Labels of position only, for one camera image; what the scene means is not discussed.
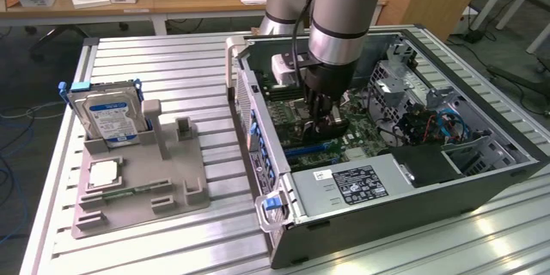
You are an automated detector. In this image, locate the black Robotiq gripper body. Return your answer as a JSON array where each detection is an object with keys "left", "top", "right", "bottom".
[{"left": 303, "top": 59, "right": 358, "bottom": 100}]

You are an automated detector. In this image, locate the CPU socket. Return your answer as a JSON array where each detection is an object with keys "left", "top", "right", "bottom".
[{"left": 290, "top": 97, "right": 310, "bottom": 120}]

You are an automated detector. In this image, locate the green motherboard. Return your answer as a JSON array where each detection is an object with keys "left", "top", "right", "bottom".
[{"left": 256, "top": 75, "right": 403, "bottom": 173}]

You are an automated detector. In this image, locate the blue expansion slot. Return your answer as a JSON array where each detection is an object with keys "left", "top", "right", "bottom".
[{"left": 283, "top": 143, "right": 340, "bottom": 157}]

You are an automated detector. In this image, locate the perforated metal drive cage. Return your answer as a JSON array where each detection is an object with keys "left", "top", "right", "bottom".
[{"left": 368, "top": 42, "right": 435, "bottom": 102}]

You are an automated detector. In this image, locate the grey power supply unit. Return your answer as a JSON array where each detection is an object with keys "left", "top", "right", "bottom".
[{"left": 290, "top": 154, "right": 416, "bottom": 220}]

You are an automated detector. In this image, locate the black plastic shroud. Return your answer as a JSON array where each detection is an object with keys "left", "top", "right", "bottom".
[{"left": 391, "top": 144, "right": 467, "bottom": 189}]

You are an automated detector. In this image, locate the grey metal disk bay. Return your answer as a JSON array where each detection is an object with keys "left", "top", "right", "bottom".
[{"left": 440, "top": 133, "right": 519, "bottom": 179}]

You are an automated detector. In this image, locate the black open PC case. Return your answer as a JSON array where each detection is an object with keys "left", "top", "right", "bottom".
[{"left": 226, "top": 28, "right": 550, "bottom": 271}]

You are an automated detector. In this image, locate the grey parts rack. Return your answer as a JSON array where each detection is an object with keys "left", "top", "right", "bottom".
[{"left": 68, "top": 99, "right": 212, "bottom": 240}]

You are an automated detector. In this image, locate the green RAM stick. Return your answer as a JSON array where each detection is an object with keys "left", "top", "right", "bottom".
[{"left": 97, "top": 182, "right": 160, "bottom": 199}]

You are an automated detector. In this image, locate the silver CPU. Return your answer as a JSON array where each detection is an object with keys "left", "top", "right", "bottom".
[{"left": 88, "top": 160, "right": 124, "bottom": 189}]

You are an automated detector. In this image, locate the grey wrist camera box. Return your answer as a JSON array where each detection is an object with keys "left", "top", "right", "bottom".
[{"left": 271, "top": 53, "right": 308, "bottom": 86}]

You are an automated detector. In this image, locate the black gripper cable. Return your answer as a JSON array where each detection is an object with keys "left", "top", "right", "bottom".
[{"left": 291, "top": 0, "right": 319, "bottom": 73}]

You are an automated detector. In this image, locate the red wire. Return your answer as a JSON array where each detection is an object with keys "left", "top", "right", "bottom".
[{"left": 419, "top": 111, "right": 434, "bottom": 143}]

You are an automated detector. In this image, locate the blue wire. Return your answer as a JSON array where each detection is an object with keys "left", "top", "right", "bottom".
[{"left": 434, "top": 109, "right": 474, "bottom": 143}]

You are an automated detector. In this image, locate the hard disk with blue bracket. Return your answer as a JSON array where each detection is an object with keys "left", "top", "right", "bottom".
[{"left": 56, "top": 77, "right": 151, "bottom": 150}]

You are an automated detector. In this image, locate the blue floor cable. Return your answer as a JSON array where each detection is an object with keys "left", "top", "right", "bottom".
[{"left": 0, "top": 117, "right": 37, "bottom": 247}]

